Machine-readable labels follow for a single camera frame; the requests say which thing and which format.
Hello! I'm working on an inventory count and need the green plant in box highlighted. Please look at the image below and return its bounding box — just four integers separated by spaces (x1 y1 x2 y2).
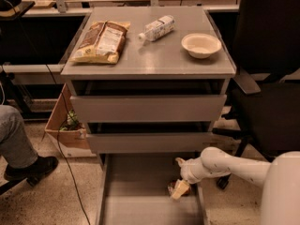
59 110 82 131

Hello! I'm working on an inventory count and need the black shoe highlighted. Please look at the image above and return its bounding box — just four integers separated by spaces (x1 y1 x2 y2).
4 157 58 181

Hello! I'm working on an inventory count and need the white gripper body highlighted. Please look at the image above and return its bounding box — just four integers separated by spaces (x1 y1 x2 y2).
180 158 203 184

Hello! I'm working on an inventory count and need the white paper bowl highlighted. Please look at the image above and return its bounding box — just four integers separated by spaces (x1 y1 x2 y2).
181 33 222 59

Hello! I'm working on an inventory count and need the clear plastic water bottle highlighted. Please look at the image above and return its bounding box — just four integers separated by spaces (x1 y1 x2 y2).
138 15 175 41

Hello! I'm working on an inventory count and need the cardboard box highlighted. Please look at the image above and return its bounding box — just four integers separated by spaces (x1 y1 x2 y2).
45 83 93 158

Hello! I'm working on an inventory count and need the grey drawer cabinet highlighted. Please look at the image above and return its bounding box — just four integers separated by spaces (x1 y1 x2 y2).
61 7 236 150

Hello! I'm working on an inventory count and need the grey open bottom drawer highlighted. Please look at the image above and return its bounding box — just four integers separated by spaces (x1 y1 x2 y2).
96 153 208 225

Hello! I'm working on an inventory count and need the grey trouser leg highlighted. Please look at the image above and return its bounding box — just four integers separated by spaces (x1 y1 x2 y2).
0 105 38 169

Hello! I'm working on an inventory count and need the black office chair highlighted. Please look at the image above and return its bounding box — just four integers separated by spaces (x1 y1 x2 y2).
212 0 300 190

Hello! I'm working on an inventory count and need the brown chip bag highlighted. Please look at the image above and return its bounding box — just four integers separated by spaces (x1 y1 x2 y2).
70 21 130 64

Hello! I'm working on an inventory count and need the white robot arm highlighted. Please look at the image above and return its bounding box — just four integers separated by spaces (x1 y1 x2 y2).
171 147 300 225

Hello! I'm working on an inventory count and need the black cable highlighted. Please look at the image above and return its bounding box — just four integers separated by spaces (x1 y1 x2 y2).
3 0 92 225

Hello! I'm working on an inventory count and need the grey top drawer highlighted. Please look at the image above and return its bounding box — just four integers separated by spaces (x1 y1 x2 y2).
70 95 226 123

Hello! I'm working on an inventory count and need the grey middle drawer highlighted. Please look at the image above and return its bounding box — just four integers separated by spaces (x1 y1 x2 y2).
86 132 218 154

